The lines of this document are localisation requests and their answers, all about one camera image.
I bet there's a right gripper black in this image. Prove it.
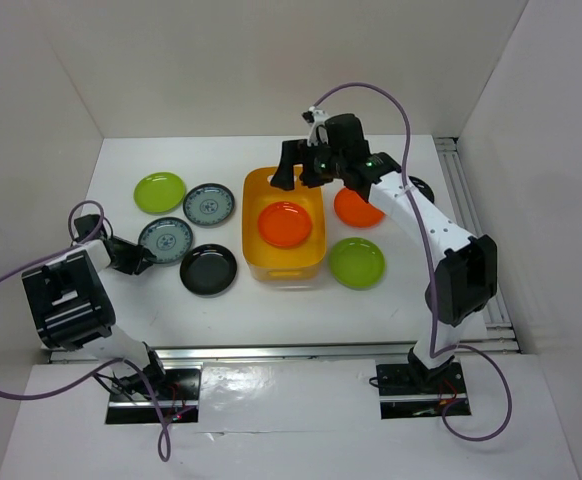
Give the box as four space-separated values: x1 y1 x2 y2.
271 137 346 190

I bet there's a blue patterned plate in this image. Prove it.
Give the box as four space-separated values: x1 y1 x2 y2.
183 183 236 227
138 217 193 265

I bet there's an orange plate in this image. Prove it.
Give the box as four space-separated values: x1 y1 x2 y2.
257 201 313 248
333 188 385 229

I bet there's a green plate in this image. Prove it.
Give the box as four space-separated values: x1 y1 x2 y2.
133 172 187 214
328 237 386 290

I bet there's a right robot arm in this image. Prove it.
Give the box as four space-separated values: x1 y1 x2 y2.
270 107 497 392

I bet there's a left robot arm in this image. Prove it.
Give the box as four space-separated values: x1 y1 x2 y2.
21 214 169 399

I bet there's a yellow plastic bin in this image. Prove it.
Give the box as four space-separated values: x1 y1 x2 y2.
241 167 327 282

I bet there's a black plate left side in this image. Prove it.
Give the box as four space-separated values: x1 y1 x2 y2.
179 243 237 297

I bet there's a black plate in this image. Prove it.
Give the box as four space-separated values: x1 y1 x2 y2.
179 243 237 297
409 176 435 203

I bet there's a black plate right side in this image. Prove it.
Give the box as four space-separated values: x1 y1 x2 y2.
409 176 435 203

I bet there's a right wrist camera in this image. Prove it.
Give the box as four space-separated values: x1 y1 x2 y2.
302 106 330 147

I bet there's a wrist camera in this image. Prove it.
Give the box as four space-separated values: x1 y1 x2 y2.
73 214 105 243
302 106 330 147

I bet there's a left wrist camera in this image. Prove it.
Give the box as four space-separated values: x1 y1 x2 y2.
73 214 105 243

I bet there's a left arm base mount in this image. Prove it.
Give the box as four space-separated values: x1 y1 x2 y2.
96 365 201 425

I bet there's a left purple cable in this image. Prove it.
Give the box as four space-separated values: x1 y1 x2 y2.
0 199 173 463

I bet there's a purple cable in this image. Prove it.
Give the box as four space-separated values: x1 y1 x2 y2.
313 81 513 442
0 199 173 463

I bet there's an aluminium front rail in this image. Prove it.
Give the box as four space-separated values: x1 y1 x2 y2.
45 341 412 363

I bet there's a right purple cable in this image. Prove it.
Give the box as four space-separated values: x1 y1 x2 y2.
313 81 513 442

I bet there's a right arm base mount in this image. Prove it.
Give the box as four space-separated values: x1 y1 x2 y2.
367 359 472 420

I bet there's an aluminium side rail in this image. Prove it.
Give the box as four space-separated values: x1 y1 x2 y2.
433 135 522 355

